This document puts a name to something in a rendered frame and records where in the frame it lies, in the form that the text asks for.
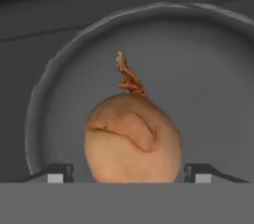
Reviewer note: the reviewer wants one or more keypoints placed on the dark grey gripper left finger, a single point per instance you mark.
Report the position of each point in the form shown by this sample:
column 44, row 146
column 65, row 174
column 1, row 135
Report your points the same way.
column 60, row 170

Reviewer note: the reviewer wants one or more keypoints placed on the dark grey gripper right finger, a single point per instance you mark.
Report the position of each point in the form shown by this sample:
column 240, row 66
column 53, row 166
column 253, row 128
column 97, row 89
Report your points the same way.
column 198, row 170

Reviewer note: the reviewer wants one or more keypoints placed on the tan onion with stem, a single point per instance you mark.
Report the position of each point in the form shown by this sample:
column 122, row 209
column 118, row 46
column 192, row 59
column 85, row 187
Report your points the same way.
column 132, row 142

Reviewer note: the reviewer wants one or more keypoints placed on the grey round pan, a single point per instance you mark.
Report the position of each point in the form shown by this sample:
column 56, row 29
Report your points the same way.
column 198, row 79

